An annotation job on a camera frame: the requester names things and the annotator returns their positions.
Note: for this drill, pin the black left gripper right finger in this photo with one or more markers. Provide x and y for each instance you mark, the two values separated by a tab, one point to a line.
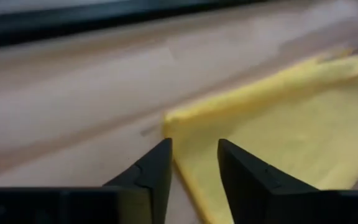
247	180

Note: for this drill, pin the yellow microfiber towel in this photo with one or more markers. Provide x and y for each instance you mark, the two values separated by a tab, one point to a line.
275	140

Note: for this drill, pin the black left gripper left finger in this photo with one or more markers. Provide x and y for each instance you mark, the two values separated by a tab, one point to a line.
157	174

